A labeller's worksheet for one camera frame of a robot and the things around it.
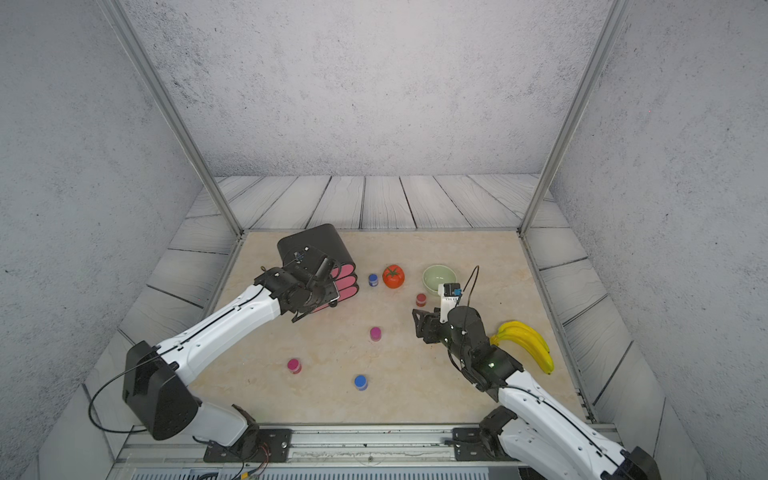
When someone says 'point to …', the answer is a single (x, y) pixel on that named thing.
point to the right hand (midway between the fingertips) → (425, 311)
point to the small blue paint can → (373, 280)
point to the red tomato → (393, 276)
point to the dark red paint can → (421, 300)
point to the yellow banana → (529, 339)
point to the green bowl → (437, 274)
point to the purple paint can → (376, 334)
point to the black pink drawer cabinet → (325, 238)
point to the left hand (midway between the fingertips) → (336, 293)
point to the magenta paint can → (294, 366)
